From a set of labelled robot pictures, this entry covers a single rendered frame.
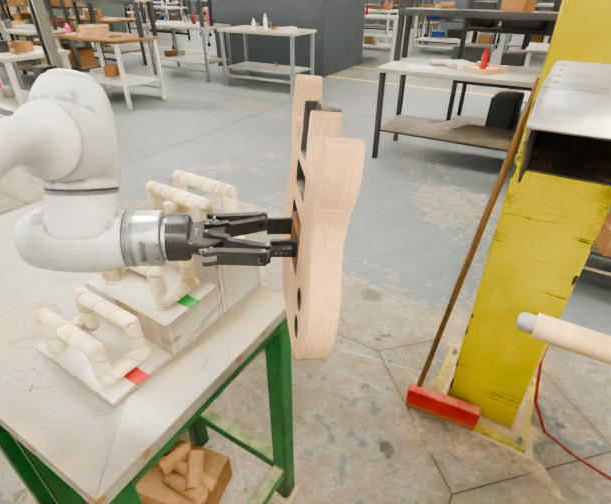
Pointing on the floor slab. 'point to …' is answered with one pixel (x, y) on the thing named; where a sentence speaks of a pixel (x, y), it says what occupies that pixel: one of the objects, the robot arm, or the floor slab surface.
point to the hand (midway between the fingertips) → (292, 236)
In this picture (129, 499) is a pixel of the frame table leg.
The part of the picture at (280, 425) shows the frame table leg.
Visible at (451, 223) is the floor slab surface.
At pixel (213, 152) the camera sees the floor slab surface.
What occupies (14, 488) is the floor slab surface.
